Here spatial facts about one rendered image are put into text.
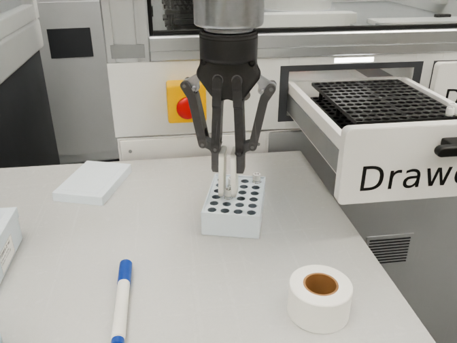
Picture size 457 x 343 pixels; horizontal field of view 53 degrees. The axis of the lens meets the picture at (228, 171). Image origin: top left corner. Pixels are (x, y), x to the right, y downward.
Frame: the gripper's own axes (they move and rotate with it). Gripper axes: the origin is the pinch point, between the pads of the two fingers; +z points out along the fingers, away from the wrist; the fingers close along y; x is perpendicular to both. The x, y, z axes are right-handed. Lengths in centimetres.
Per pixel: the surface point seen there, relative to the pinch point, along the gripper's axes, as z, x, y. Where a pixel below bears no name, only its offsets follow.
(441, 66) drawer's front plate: -8, -35, -37
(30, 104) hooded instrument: 18, -77, 78
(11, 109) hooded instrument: 14, -59, 73
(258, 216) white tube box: 4.0, 5.3, -4.9
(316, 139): -1.4, -10.7, -13.0
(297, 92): -5.5, -23.6, -9.6
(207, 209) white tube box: 4.3, 4.1, 2.5
